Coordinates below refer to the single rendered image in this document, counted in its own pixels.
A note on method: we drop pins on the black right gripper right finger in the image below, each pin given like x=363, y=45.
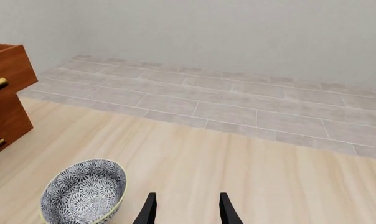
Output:
x=229, y=212

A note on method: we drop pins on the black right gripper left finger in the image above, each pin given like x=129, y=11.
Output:
x=147, y=211

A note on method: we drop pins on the black white patterned bowl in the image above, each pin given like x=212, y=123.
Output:
x=82, y=191

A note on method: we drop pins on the wooden cabinet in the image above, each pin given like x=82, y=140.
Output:
x=6, y=121

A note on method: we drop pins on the open wooden drawer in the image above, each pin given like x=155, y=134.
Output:
x=10, y=67

